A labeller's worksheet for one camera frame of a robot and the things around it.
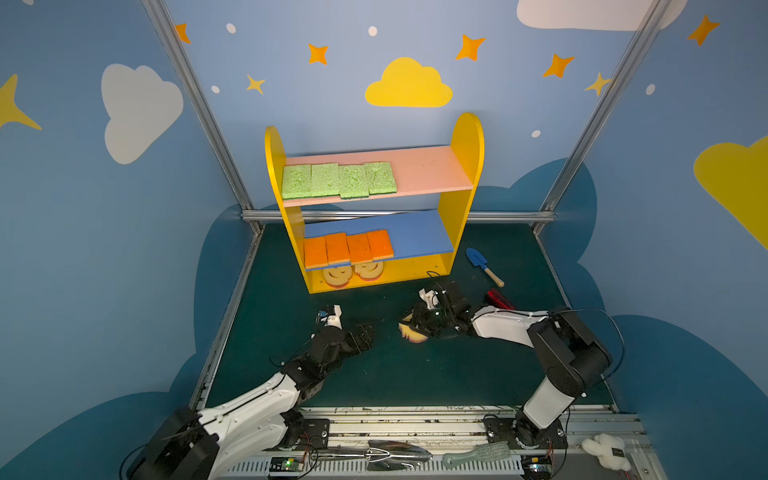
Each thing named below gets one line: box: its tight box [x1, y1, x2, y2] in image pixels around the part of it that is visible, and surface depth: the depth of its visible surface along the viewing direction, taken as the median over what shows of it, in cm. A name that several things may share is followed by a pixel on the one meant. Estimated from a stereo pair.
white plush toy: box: [582, 433, 632, 471], surface depth 72 cm
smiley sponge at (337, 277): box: [322, 266, 353, 288], surface depth 103 cm
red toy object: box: [487, 288, 517, 310], surface depth 98 cm
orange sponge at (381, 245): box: [366, 229, 395, 261], surface depth 98 cm
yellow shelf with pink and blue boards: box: [265, 113, 485, 295], surface depth 88 cm
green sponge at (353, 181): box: [338, 164, 369, 199], surface depth 75 cm
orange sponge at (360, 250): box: [346, 232, 374, 264], surface depth 95 cm
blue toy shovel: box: [466, 247, 505, 288], surface depth 113 cm
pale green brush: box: [442, 442, 511, 468], surface depth 73 cm
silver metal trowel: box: [312, 440, 433, 471], surface depth 72 cm
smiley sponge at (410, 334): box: [398, 323, 428, 343], surface depth 90 cm
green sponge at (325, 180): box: [310, 163, 340, 197], surface depth 75 cm
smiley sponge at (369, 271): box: [352, 261, 384, 281], surface depth 106 cm
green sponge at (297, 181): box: [282, 164, 312, 200], surface depth 74 cm
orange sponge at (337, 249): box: [325, 232, 351, 266], surface depth 95 cm
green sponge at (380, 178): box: [364, 161, 397, 195], surface depth 76 cm
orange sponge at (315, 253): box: [304, 236, 329, 270], surface depth 95 cm
